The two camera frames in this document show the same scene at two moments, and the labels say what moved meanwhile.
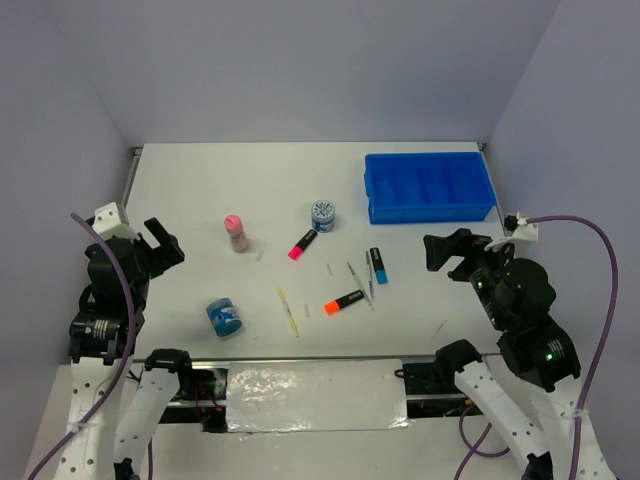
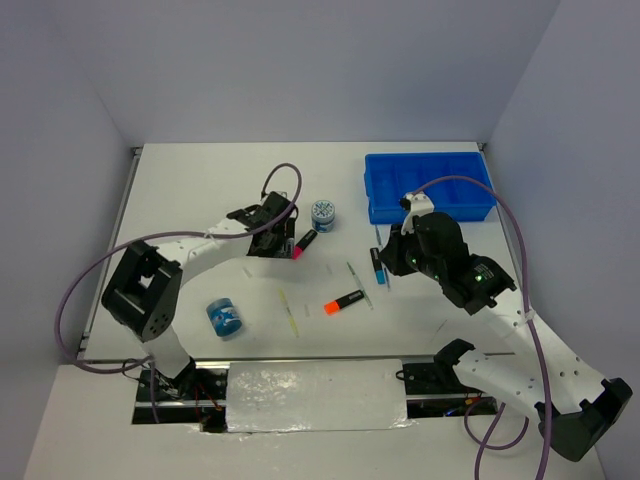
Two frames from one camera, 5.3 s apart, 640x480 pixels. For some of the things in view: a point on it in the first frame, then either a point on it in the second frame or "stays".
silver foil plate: [315, 395] stays
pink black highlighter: [295, 253] stays
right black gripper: [461, 240] → [390, 254]
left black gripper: [167, 254] → [284, 248]
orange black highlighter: [333, 307] stays
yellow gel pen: [288, 311] stays
